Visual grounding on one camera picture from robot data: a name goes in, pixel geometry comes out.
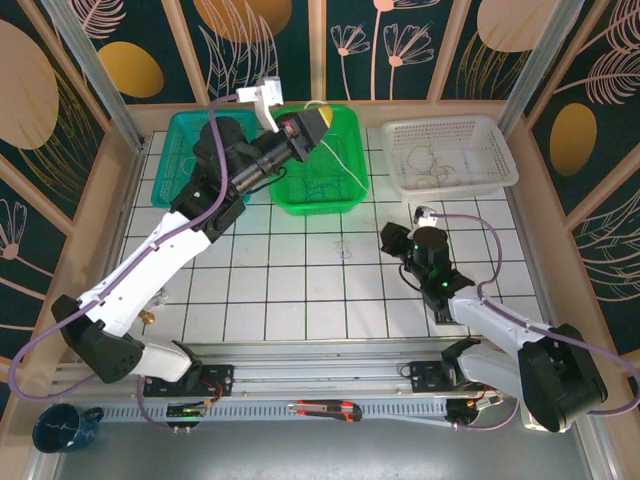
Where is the thin yellow cable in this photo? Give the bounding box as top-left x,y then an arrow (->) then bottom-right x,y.
406,144 -> 437,172
416,162 -> 462,190

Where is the green plastic basket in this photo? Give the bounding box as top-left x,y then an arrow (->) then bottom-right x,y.
268,104 -> 371,217

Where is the teal plastic basket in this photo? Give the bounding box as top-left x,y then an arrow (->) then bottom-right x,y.
150,109 -> 260,218

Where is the white plastic basket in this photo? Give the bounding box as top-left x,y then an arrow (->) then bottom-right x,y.
380,114 -> 520,202

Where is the red black utility knife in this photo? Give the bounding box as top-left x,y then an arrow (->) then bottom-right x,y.
287,399 -> 363,424

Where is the small black circuit board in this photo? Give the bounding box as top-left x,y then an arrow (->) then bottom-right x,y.
166,402 -> 210,420

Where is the dark blue mug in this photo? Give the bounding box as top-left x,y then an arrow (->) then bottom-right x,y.
33,403 -> 105,455

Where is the purple sheathed cable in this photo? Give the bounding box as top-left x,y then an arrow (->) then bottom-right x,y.
430,212 -> 640,432
8,92 -> 241,432

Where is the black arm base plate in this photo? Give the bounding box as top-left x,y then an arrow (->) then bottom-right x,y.
142,363 -> 236,400
408,359 -> 501,395

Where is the aluminium mounting rail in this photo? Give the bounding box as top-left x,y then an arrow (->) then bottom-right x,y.
47,339 -> 589,401

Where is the aluminium frame post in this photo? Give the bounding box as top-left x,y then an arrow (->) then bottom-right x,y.
41,0 -> 149,151
497,0 -> 586,132

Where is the black controller with wires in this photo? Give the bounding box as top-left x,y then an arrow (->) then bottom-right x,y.
446,392 -> 505,426

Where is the grey slotted cable duct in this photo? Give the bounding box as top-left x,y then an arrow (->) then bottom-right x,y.
97,401 -> 451,422

